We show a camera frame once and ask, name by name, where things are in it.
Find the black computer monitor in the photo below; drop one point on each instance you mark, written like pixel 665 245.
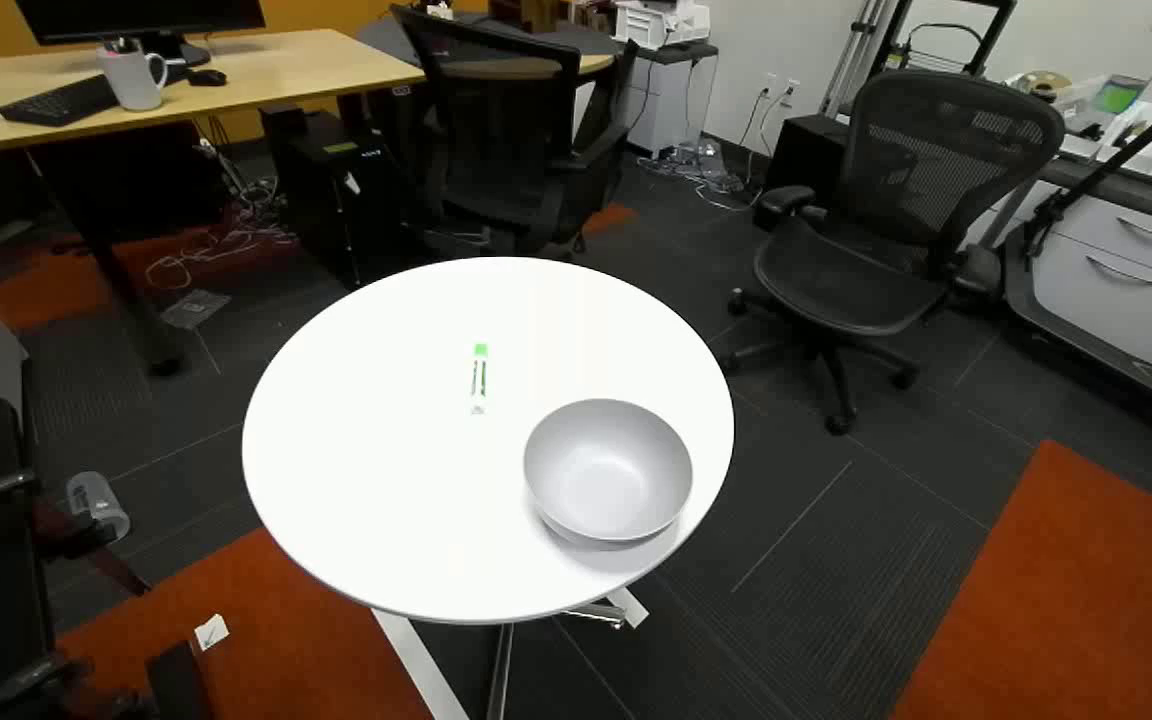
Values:
pixel 139 22

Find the grey bowl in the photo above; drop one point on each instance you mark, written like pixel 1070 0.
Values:
pixel 604 470

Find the black mesh office chair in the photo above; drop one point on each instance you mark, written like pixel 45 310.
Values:
pixel 896 212

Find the small white card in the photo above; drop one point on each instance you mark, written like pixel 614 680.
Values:
pixel 210 633

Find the white drawer cabinet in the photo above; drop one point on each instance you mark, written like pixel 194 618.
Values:
pixel 1121 267

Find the round white table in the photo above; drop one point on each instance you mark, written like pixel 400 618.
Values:
pixel 490 441

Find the white printer box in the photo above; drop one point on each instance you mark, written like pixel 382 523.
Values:
pixel 660 22

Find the black computer mouse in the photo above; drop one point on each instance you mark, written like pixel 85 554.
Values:
pixel 204 76

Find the green and white marker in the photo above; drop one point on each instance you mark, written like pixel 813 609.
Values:
pixel 479 370

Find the black padded office chair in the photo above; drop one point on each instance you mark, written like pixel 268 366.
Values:
pixel 510 132

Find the wooden desk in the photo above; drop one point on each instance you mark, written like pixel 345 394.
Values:
pixel 177 93

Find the black keyboard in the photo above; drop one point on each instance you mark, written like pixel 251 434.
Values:
pixel 58 103

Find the white mug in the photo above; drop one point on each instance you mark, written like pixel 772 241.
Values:
pixel 134 76

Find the black tripod stand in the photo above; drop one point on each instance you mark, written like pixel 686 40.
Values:
pixel 1111 163

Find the black computer tower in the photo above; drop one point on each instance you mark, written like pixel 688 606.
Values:
pixel 322 184

